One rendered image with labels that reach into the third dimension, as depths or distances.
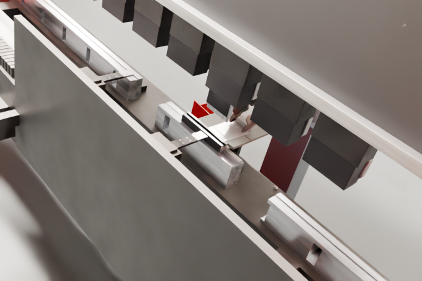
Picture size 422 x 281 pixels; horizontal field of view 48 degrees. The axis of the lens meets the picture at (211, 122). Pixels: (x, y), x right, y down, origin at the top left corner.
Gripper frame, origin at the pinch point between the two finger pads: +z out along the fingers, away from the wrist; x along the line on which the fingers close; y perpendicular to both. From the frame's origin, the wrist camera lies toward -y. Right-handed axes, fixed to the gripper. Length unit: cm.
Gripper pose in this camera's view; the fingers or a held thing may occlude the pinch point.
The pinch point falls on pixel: (238, 125)
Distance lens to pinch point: 166.0
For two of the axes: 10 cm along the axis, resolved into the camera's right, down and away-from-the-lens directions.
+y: -4.4, -3.4, -8.3
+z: -6.5, 7.6, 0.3
